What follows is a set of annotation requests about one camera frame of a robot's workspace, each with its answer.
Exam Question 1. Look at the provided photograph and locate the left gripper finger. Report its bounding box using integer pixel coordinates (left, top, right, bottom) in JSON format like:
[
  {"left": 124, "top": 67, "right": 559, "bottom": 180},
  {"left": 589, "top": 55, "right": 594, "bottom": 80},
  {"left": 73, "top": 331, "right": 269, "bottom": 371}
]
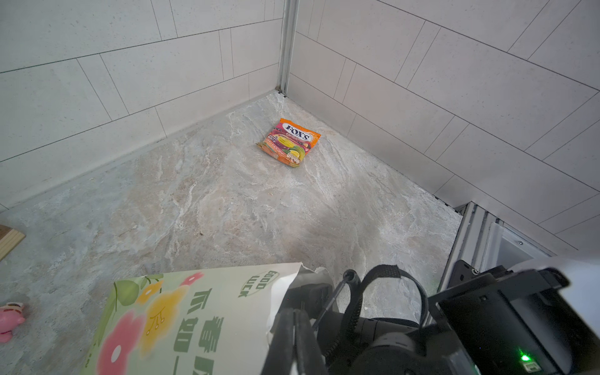
[{"left": 261, "top": 309, "right": 328, "bottom": 375}]

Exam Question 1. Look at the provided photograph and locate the orange Fox's candy bag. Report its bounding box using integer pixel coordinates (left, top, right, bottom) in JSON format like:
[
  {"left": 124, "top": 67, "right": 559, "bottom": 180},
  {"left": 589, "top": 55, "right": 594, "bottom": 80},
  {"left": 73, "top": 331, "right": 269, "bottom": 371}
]
[{"left": 256, "top": 118, "right": 321, "bottom": 167}]

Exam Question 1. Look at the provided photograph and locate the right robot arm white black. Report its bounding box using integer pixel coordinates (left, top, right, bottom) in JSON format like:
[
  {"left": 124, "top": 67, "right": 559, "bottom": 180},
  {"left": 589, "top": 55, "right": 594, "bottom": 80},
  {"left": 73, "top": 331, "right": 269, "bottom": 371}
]
[{"left": 348, "top": 267, "right": 599, "bottom": 374}]

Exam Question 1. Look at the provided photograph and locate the small pink toy on table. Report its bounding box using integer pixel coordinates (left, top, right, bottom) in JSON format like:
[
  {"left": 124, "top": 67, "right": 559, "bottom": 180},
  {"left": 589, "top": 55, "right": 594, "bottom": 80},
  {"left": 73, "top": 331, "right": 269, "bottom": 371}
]
[{"left": 0, "top": 302, "right": 26, "bottom": 343}]

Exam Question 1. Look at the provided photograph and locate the wooden chessboard box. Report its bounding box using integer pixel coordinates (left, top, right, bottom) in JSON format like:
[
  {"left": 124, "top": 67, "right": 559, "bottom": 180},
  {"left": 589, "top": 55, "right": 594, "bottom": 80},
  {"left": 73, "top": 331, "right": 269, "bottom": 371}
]
[{"left": 0, "top": 225, "right": 26, "bottom": 260}]

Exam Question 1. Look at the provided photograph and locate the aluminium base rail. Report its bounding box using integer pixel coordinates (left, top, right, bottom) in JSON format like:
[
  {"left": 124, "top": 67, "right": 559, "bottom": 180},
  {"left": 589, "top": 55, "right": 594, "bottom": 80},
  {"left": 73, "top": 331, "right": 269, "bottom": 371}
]
[{"left": 438, "top": 202, "right": 552, "bottom": 292}]

